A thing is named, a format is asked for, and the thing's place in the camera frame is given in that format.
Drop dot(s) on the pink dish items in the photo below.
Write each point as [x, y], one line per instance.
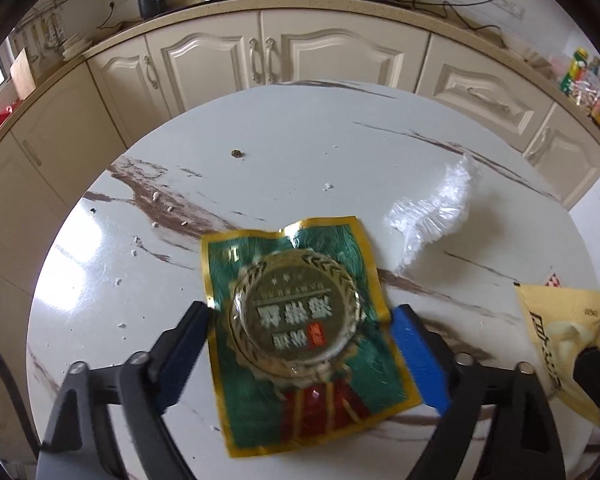
[0, 119]

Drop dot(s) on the metal utensil rack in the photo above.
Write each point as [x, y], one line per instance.
[42, 25]

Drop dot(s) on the red white checkered sachet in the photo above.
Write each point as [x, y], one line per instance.
[554, 280]

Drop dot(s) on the white bowl stack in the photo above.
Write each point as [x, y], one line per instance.
[75, 47]

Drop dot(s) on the green gold foil packet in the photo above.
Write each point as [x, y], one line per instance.
[290, 310]

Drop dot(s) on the cluster of condiment bottles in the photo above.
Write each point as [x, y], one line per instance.
[592, 87]

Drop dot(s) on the white wall socket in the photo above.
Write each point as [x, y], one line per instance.
[119, 0]
[507, 2]

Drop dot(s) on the wooden cutting board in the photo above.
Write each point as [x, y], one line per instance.
[22, 74]

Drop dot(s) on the yellow snack packet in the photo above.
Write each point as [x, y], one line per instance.
[555, 330]

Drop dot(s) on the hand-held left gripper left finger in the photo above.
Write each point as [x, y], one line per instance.
[185, 355]

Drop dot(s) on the brown food crumb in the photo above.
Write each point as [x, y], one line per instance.
[237, 154]

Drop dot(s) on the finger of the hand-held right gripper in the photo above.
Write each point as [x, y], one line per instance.
[597, 380]

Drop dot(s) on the clear crumpled plastic wrap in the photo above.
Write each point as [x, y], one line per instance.
[430, 210]

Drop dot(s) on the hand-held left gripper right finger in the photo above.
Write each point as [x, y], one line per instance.
[420, 360]

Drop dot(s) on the cream base cabinet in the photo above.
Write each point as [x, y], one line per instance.
[205, 60]

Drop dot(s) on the round white marble table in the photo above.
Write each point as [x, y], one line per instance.
[280, 160]

